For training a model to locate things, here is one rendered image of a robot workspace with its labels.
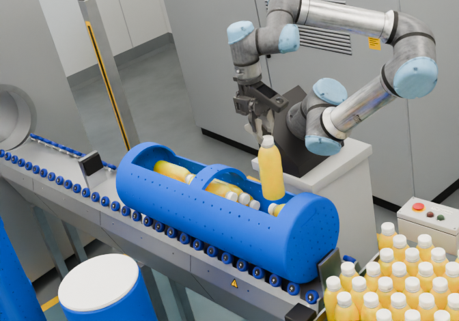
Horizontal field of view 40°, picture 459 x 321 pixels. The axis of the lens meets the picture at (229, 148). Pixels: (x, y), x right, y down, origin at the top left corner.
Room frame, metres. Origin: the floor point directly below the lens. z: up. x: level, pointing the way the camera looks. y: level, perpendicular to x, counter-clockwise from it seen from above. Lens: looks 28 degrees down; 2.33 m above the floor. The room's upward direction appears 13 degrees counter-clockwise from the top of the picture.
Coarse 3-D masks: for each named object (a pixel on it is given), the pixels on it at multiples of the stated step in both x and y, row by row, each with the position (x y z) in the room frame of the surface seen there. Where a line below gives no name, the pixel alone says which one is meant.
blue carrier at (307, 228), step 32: (128, 160) 2.17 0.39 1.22; (192, 160) 2.21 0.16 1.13; (128, 192) 2.09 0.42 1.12; (160, 192) 1.96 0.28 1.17; (192, 192) 1.86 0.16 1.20; (256, 192) 1.95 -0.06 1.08; (288, 192) 1.83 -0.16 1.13; (192, 224) 1.81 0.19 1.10; (224, 224) 1.70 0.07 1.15; (256, 224) 1.61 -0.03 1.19; (288, 224) 1.54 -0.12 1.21; (320, 224) 1.61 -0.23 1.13; (256, 256) 1.58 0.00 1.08; (288, 256) 1.50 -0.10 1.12; (320, 256) 1.60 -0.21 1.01
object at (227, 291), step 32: (32, 160) 2.99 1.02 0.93; (64, 160) 2.90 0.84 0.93; (32, 192) 2.84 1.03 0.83; (96, 224) 2.38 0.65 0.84; (160, 256) 2.03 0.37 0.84; (192, 256) 1.90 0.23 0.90; (192, 288) 2.03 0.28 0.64; (224, 288) 1.75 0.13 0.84; (256, 288) 1.65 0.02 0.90; (320, 288) 1.55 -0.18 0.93; (256, 320) 1.74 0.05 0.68
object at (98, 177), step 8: (96, 152) 2.59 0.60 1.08; (80, 160) 2.54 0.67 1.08; (88, 160) 2.54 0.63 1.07; (96, 160) 2.57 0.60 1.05; (88, 168) 2.54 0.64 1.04; (96, 168) 2.56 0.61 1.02; (88, 176) 2.54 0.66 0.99; (96, 176) 2.57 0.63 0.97; (104, 176) 2.59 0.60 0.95; (88, 184) 2.54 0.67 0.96; (96, 184) 2.56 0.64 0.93
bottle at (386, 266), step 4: (380, 260) 1.44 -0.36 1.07; (384, 260) 1.43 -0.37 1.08; (388, 260) 1.42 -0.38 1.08; (392, 260) 1.42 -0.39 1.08; (396, 260) 1.44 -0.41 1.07; (380, 264) 1.43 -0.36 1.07; (384, 264) 1.42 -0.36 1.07; (388, 264) 1.42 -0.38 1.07; (392, 264) 1.42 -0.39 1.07; (380, 268) 1.43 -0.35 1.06; (384, 268) 1.42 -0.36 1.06; (388, 268) 1.41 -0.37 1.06; (384, 272) 1.42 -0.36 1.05; (388, 272) 1.41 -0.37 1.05; (388, 276) 1.41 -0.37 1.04
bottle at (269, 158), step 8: (272, 144) 1.65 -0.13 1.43; (264, 152) 1.64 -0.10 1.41; (272, 152) 1.64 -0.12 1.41; (264, 160) 1.63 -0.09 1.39; (272, 160) 1.63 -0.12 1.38; (280, 160) 1.64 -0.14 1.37; (264, 168) 1.63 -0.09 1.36; (272, 168) 1.63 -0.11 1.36; (280, 168) 1.64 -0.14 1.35; (264, 176) 1.64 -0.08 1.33; (272, 176) 1.63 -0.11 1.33; (280, 176) 1.63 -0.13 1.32; (264, 184) 1.64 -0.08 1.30; (272, 184) 1.63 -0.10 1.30; (280, 184) 1.63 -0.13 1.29; (264, 192) 1.64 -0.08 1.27; (272, 192) 1.63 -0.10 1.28; (280, 192) 1.63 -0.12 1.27; (272, 200) 1.63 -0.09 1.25
